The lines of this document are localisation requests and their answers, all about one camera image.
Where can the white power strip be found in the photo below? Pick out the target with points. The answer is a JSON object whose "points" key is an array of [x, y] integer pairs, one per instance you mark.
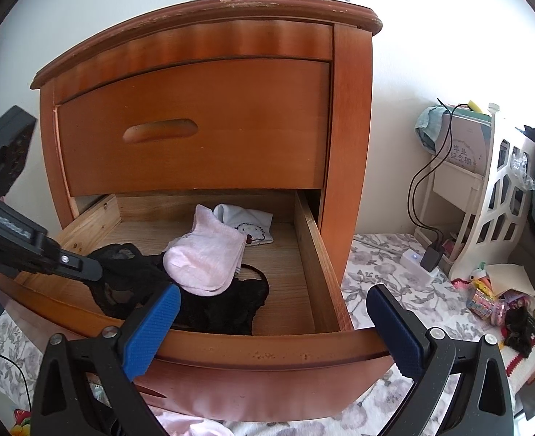
{"points": [[410, 261]]}

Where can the white knitted mat red trim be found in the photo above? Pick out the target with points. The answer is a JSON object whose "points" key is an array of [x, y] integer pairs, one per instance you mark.
{"points": [[531, 368]]}

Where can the white storage box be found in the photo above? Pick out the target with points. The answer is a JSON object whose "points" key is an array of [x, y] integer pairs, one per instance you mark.
{"points": [[453, 186]]}

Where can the pink garment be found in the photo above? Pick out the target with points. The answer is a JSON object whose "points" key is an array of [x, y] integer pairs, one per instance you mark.
{"points": [[190, 427]]}

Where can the closed wooden drawer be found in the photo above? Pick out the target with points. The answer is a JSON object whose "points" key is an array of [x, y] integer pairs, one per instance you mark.
{"points": [[204, 154]]}

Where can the grey floral bedsheet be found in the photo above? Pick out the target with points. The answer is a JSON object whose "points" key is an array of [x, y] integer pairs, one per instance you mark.
{"points": [[385, 272]]}

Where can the red floral blanket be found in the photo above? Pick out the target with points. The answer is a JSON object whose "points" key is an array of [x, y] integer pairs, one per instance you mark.
{"points": [[22, 424]]}

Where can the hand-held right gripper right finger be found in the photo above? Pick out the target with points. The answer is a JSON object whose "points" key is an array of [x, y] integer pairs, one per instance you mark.
{"points": [[394, 331]]}

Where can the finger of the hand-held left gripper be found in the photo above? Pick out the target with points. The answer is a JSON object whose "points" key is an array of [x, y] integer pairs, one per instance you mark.
{"points": [[81, 268]]}

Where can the white plastic rack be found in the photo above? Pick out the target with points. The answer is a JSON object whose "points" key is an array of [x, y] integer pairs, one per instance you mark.
{"points": [[494, 218]]}

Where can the cardboard box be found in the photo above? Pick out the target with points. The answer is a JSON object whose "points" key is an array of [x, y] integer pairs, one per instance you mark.
{"points": [[467, 141]]}

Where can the black plastic object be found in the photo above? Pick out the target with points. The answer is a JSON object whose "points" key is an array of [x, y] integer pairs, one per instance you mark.
{"points": [[524, 331]]}

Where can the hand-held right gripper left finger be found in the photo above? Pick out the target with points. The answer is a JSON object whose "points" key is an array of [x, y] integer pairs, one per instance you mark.
{"points": [[151, 331]]}

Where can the wooden drawer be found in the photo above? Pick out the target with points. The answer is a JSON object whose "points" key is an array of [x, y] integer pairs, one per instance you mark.
{"points": [[290, 299], [204, 154]]}

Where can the wooden nightstand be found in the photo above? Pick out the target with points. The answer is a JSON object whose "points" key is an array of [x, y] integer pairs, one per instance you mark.
{"points": [[349, 145]]}

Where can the black lace underwear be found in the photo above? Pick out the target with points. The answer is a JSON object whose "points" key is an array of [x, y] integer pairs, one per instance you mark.
{"points": [[231, 309], [126, 277]]}

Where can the clear plastic bag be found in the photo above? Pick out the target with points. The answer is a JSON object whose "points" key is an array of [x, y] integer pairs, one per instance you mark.
{"points": [[522, 168]]}

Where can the white sheep print sock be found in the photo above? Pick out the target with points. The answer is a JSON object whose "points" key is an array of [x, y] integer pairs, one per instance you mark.
{"points": [[249, 227]]}

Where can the yellow sponge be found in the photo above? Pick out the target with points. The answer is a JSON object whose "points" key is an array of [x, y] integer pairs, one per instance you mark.
{"points": [[475, 105]]}

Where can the pile of colourful small things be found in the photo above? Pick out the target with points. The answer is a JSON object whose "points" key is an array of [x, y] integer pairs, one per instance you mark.
{"points": [[481, 302]]}

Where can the black charger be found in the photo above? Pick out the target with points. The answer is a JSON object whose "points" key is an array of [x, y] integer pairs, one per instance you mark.
{"points": [[431, 256]]}

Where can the teal cloth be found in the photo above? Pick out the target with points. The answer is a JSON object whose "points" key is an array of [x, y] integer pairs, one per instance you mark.
{"points": [[426, 127]]}

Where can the pink socks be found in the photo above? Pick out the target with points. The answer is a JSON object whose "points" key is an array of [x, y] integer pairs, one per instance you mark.
{"points": [[204, 259]]}

